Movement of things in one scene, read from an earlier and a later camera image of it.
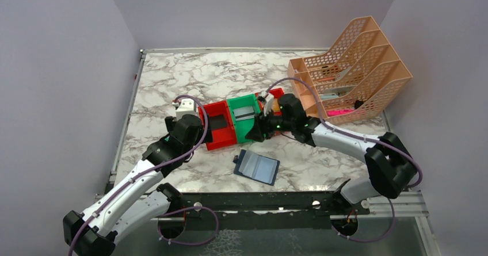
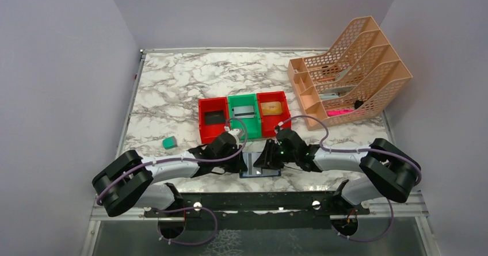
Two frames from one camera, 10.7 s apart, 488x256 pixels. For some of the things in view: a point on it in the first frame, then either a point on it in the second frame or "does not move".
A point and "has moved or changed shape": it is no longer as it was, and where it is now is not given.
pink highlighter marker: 337,112 does not move
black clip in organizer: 357,103 does not move
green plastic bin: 243,110 does not move
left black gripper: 171,123 → 238,165
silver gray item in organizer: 335,92 does not move
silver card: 244,113 does not move
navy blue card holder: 256,167 has moved or changed shape
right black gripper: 257,132 → 267,160
